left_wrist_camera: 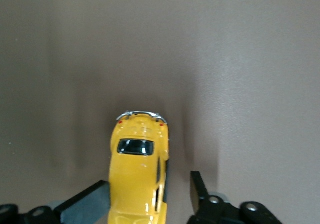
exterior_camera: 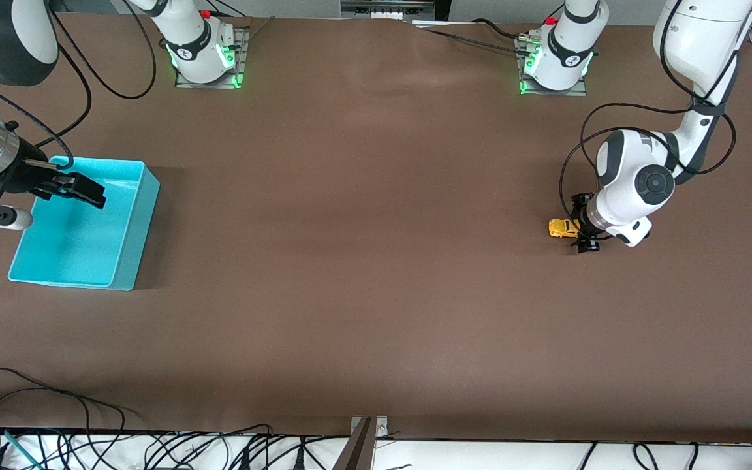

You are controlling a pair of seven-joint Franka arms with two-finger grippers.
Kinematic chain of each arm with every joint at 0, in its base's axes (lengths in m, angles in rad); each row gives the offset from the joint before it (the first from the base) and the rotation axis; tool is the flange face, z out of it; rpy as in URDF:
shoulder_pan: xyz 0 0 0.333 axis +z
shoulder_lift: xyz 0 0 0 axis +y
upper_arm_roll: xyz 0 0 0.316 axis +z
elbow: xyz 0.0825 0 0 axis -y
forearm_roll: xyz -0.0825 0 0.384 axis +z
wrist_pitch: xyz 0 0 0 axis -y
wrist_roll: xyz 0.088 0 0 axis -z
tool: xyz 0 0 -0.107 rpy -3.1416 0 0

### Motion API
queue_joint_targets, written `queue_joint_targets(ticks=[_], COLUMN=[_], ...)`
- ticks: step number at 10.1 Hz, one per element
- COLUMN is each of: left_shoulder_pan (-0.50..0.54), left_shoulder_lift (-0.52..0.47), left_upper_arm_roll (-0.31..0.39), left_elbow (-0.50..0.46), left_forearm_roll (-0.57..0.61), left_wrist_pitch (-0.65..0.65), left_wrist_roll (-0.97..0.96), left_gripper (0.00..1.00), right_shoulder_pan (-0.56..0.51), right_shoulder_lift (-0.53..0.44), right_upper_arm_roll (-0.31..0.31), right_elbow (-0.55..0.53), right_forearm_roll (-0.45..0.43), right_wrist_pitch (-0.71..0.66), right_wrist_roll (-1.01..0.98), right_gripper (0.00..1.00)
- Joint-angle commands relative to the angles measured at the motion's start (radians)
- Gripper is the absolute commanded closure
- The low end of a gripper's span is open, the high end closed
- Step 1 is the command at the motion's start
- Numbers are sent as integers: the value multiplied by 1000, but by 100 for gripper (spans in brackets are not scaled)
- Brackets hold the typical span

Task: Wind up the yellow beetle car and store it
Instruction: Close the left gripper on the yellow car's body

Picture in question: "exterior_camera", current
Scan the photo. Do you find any black tangled cable bundle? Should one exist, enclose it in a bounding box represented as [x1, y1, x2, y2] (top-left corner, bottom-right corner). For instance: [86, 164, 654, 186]
[56, 424, 351, 470]

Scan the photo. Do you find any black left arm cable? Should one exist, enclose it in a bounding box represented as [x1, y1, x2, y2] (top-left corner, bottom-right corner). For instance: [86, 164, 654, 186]
[559, 0, 738, 217]

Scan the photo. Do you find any grey left arm base plate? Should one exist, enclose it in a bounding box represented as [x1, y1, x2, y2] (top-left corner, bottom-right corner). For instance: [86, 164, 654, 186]
[518, 36, 589, 97]

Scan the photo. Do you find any yellow toy beetle car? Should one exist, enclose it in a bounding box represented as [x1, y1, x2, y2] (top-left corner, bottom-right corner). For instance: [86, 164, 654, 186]
[548, 218, 581, 240]

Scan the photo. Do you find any grey camera pole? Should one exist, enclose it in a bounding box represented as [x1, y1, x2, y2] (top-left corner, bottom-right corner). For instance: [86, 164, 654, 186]
[334, 418, 375, 470]

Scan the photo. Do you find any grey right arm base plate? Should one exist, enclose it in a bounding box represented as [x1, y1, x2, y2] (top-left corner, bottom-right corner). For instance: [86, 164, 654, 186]
[175, 27, 250, 89]

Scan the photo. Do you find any black looping right arm cable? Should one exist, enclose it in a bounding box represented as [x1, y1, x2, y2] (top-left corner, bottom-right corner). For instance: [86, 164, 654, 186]
[56, 0, 158, 101]

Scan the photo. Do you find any long black table cable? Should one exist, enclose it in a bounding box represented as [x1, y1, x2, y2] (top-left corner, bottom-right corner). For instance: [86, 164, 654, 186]
[0, 368, 130, 458]

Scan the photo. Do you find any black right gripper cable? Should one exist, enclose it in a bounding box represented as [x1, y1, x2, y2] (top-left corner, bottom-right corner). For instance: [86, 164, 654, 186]
[0, 78, 93, 170]

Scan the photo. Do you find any thick black base cable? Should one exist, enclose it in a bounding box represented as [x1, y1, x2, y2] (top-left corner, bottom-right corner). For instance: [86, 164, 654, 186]
[473, 18, 528, 41]

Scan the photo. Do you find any grey metal fixture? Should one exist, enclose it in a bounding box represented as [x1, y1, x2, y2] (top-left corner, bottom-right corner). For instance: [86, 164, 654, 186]
[340, 0, 439, 20]

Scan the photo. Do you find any grey metal mounting plate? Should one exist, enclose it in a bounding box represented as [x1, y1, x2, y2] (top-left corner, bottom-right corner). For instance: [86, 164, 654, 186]
[351, 416, 388, 439]

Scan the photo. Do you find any thin black base cable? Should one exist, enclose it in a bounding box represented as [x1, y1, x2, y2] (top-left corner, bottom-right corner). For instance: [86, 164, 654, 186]
[423, 29, 527, 54]

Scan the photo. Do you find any teal plastic bin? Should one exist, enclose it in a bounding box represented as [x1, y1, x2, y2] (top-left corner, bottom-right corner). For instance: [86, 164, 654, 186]
[8, 155, 161, 292]

